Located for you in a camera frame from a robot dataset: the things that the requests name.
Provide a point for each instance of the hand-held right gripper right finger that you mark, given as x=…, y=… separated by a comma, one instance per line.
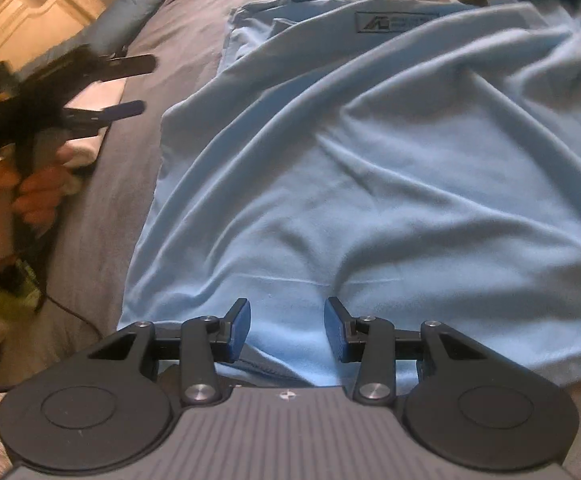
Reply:
x=333, y=330

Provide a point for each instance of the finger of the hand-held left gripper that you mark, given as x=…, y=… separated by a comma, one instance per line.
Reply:
x=115, y=111
x=130, y=65

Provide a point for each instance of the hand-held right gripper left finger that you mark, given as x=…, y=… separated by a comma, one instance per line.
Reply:
x=240, y=330

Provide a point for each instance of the light blue printed t-shirt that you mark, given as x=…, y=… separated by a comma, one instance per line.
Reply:
x=370, y=185

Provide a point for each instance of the person's left hand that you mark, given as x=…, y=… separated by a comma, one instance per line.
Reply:
x=40, y=200

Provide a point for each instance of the folded cream white shirt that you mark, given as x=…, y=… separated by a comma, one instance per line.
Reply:
x=100, y=92

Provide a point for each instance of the grey bed blanket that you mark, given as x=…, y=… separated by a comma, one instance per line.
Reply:
x=185, y=35

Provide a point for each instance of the teal blue pillow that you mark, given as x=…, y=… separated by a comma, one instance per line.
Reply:
x=30, y=5

